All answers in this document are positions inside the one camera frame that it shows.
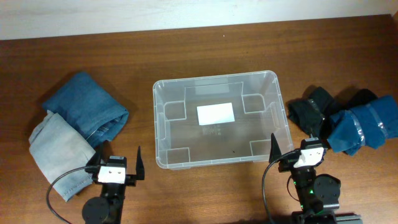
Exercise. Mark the white label in bin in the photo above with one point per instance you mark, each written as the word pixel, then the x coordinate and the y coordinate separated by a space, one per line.
pixel 215 114

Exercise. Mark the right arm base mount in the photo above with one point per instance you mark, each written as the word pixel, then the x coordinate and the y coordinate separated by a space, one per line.
pixel 325 218

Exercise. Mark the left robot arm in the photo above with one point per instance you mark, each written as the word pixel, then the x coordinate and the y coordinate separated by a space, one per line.
pixel 108 206

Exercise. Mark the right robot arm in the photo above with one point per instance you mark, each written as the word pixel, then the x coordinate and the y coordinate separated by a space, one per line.
pixel 318 194

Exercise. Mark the black taped cloth bundle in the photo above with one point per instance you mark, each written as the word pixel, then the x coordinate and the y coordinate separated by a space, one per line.
pixel 346 99
pixel 311 114

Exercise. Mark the clear plastic storage bin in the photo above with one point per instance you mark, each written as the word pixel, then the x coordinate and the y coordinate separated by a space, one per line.
pixel 181 143

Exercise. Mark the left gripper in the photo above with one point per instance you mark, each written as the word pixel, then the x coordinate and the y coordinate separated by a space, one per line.
pixel 131 178

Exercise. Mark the navy blue taped cloth bundle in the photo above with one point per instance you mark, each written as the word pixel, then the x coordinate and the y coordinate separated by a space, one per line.
pixel 364 125

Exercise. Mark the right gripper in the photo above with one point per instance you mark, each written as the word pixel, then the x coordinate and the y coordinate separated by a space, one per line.
pixel 288 163

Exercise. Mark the light grey folded jeans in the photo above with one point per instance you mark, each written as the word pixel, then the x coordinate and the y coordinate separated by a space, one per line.
pixel 57 147

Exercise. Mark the dark blue folded jeans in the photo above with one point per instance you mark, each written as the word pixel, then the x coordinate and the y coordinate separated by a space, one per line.
pixel 89 109

